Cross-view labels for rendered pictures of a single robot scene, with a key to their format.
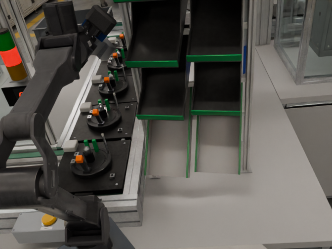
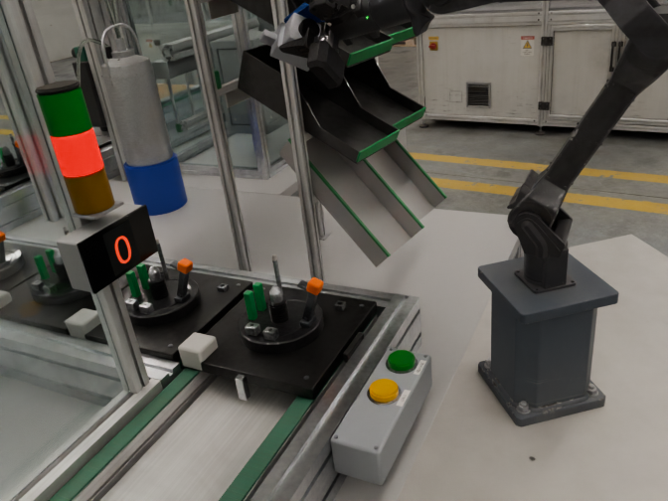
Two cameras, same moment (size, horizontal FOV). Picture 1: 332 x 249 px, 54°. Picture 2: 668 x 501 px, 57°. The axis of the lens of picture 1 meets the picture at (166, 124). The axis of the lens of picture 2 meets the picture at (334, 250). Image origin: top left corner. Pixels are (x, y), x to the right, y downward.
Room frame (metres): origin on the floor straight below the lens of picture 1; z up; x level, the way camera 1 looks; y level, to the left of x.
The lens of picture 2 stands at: (0.42, 1.01, 1.53)
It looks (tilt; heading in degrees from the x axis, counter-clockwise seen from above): 27 degrees down; 293
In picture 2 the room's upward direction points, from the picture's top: 7 degrees counter-clockwise
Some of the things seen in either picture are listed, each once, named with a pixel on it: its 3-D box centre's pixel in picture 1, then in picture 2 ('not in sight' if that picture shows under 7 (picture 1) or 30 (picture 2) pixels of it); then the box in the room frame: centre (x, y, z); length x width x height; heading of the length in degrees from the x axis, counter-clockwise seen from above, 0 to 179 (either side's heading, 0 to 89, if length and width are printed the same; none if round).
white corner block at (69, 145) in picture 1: (71, 147); (199, 351); (0.95, 0.35, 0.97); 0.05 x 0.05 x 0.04; 84
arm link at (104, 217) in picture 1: (85, 227); (544, 224); (0.45, 0.20, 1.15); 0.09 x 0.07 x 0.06; 84
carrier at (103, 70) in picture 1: (119, 58); not in sight; (1.59, 0.19, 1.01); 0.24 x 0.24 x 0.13; 84
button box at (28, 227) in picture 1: (52, 226); (386, 409); (0.64, 0.38, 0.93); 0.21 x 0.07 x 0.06; 84
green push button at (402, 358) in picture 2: not in sight; (402, 362); (0.63, 0.31, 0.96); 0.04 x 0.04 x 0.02
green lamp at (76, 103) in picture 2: (3, 40); (65, 110); (0.98, 0.44, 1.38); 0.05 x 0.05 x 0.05
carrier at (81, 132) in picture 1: (102, 111); (157, 284); (1.10, 0.24, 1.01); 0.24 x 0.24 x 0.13; 84
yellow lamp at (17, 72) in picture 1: (16, 70); (89, 189); (0.98, 0.44, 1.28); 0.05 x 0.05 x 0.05
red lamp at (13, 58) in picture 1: (10, 56); (78, 151); (0.98, 0.44, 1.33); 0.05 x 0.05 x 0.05
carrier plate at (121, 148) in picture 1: (92, 166); (282, 332); (0.84, 0.27, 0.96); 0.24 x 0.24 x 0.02; 84
